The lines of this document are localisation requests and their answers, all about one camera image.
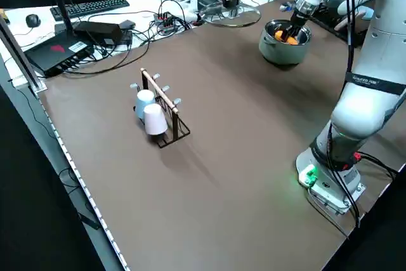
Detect pale pink plate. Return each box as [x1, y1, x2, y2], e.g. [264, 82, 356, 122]
[335, 10, 365, 31]

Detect orange corn cob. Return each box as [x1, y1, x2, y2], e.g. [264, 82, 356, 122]
[274, 29, 299, 45]

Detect grey hub with red plugs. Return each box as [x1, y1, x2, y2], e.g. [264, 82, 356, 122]
[153, 11, 179, 33]

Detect black dish rack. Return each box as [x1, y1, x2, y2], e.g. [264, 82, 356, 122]
[312, 13, 365, 48]

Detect black computer mouse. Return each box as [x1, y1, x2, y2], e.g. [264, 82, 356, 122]
[25, 13, 42, 29]

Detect pale green steel pot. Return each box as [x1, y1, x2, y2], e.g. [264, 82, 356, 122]
[258, 19, 312, 66]

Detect white cup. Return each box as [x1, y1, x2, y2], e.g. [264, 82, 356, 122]
[143, 103, 168, 136]

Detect light blue cup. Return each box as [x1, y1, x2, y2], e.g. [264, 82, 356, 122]
[135, 89, 157, 123]

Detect black keyboard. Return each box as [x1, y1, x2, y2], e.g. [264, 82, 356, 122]
[49, 0, 131, 20]

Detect glass pot lid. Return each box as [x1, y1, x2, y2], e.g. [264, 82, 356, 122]
[199, 0, 261, 28]

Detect black box with red logo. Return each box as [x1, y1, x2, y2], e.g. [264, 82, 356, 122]
[24, 34, 96, 78]

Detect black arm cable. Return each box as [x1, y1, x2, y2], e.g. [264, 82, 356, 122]
[344, 0, 363, 229]

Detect black power brick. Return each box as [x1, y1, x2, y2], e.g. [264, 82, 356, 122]
[73, 20, 125, 46]

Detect table edge rail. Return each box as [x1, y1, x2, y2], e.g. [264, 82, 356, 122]
[36, 88, 131, 271]

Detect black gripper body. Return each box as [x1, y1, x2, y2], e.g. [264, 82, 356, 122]
[290, 10, 313, 32]

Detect black wire cup rack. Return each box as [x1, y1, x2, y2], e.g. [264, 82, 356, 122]
[129, 67, 191, 150]

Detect aluminium frame profile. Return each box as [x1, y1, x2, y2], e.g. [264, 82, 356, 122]
[0, 13, 48, 93]

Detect arm foot cables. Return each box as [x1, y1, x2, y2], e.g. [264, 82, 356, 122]
[304, 152, 398, 241]

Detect black stand pole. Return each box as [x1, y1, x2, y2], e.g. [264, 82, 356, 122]
[43, 0, 77, 39]

